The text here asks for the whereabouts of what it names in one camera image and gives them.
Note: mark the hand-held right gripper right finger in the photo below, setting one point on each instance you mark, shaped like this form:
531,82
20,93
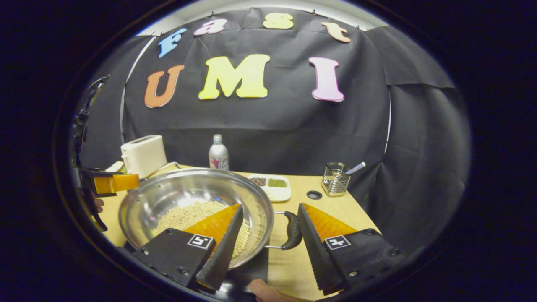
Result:
319,256

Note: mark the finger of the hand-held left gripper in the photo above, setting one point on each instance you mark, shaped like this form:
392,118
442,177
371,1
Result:
119,183

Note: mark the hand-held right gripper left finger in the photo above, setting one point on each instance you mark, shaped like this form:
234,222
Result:
224,256

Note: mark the black induction cooktop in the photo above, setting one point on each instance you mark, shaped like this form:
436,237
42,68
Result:
251,268

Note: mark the stainless steel pot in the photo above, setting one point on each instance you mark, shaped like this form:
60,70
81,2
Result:
188,188

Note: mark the sandwich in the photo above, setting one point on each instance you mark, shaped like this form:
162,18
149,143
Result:
115,167

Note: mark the white toaster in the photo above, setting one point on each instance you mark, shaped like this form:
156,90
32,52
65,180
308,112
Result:
144,155

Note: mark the pile of soybeans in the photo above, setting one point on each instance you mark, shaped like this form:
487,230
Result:
188,214

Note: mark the black table grommet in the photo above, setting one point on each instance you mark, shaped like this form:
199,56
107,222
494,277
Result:
314,195

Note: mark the white divided dish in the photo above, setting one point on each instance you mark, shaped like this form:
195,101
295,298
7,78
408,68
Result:
275,188

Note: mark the white straw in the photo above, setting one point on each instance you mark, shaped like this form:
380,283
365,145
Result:
356,167

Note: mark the silver printed bottle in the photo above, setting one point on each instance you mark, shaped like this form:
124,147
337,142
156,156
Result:
218,155

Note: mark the black backdrop cloth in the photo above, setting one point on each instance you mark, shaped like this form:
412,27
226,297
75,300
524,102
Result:
272,126

